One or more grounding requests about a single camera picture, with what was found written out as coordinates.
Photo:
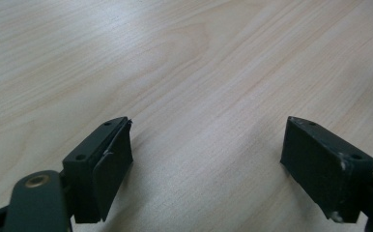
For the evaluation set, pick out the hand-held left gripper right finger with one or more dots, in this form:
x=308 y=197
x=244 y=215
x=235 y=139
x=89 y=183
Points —
x=323 y=167

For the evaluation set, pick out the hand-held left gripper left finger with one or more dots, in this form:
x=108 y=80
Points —
x=88 y=180

